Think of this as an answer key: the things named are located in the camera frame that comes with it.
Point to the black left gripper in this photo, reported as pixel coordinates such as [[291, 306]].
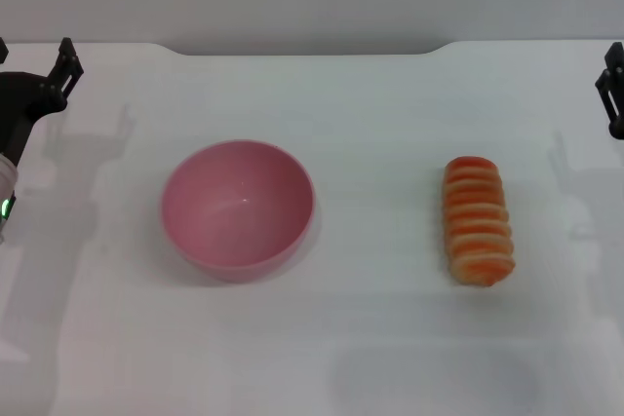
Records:
[[14, 104]]

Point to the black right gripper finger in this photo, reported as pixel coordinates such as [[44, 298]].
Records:
[[615, 94]]

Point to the pink plastic bowl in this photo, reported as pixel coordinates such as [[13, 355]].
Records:
[[239, 211]]

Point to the orange ridged bread loaf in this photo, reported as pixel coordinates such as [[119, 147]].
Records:
[[478, 221]]

